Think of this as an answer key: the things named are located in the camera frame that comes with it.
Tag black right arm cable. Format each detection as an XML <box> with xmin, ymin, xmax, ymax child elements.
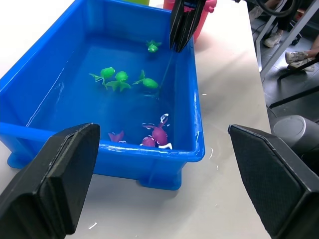
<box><xmin>256</xmin><ymin>0</ymin><xmax>299</xmax><ymax>18</ymax></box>

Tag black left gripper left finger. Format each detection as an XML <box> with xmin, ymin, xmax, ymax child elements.
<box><xmin>0</xmin><ymin>122</ymin><xmax>101</xmax><ymax>239</ymax></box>

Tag grey robot body housing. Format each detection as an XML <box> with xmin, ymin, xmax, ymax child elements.
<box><xmin>273</xmin><ymin>115</ymin><xmax>319</xmax><ymax>180</ymax></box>

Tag green toy fish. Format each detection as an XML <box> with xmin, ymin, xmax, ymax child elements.
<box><xmin>132</xmin><ymin>69</ymin><xmax>160</xmax><ymax>90</ymax></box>
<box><xmin>104</xmin><ymin>71</ymin><xmax>132</xmax><ymax>92</ymax></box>
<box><xmin>146</xmin><ymin>39</ymin><xmax>162</xmax><ymax>53</ymax></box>
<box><xmin>89</xmin><ymin>66</ymin><xmax>117</xmax><ymax>84</ymax></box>

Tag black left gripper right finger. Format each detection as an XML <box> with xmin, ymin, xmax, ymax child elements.
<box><xmin>228</xmin><ymin>123</ymin><xmax>319</xmax><ymax>239</ymax></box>

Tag black chair base leg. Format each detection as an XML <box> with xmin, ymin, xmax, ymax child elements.
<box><xmin>269</xmin><ymin>58</ymin><xmax>319</xmax><ymax>109</ymax></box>

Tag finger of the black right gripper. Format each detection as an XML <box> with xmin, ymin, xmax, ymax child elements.
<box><xmin>169</xmin><ymin>0</ymin><xmax>186</xmax><ymax>52</ymax></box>
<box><xmin>179</xmin><ymin>0</ymin><xmax>207</xmax><ymax>52</ymax></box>

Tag grey metal table frame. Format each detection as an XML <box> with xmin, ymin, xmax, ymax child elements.
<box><xmin>254</xmin><ymin>0</ymin><xmax>319</xmax><ymax>74</ymax></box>

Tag white sneaker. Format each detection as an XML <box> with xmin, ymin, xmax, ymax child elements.
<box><xmin>288</xmin><ymin>59</ymin><xmax>315</xmax><ymax>72</ymax></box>
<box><xmin>263</xmin><ymin>31</ymin><xmax>284</xmax><ymax>48</ymax></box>
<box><xmin>249</xmin><ymin>4</ymin><xmax>262</xmax><ymax>20</ymax></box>
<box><xmin>285</xmin><ymin>50</ymin><xmax>316</xmax><ymax>64</ymax></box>

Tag pink plastic bucket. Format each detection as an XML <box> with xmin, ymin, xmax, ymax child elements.
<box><xmin>163</xmin><ymin>0</ymin><xmax>217</xmax><ymax>42</ymax></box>

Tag blue rimmed fishing net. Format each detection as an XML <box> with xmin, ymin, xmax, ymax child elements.
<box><xmin>143</xmin><ymin>49</ymin><xmax>176</xmax><ymax>100</ymax></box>

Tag blue plastic tub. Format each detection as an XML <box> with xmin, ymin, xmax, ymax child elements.
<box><xmin>0</xmin><ymin>0</ymin><xmax>206</xmax><ymax>191</ymax></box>

